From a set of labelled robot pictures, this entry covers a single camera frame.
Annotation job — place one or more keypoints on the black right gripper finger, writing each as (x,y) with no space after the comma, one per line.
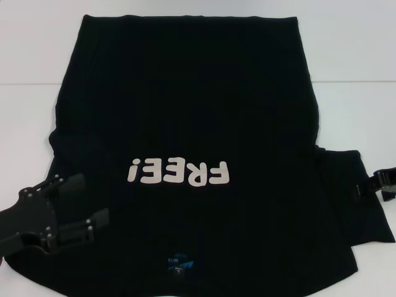
(362,191)
(389,196)

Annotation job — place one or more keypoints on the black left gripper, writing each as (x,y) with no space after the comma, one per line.
(28,219)

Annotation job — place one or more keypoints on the black shirt with FREE print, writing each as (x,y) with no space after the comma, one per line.
(185,92)

